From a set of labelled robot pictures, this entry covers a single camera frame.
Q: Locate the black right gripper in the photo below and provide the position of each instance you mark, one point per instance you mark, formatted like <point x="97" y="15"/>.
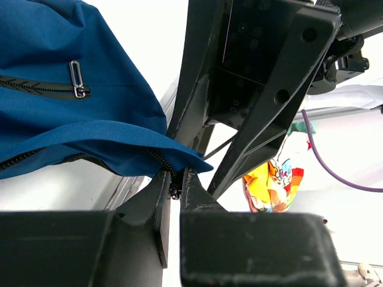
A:
<point x="233" y="49"/>

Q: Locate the colourful cartoon cloth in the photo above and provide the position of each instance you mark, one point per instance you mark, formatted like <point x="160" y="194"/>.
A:
<point x="272" y="186"/>

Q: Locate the blue zip-up jacket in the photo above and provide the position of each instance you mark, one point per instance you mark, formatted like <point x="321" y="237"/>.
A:
<point x="69" y="91"/>

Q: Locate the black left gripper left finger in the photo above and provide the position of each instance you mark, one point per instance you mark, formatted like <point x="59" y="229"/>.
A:
<point x="127" y="246"/>

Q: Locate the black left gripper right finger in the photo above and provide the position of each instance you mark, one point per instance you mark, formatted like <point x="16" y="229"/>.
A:
<point x="221" y="248"/>

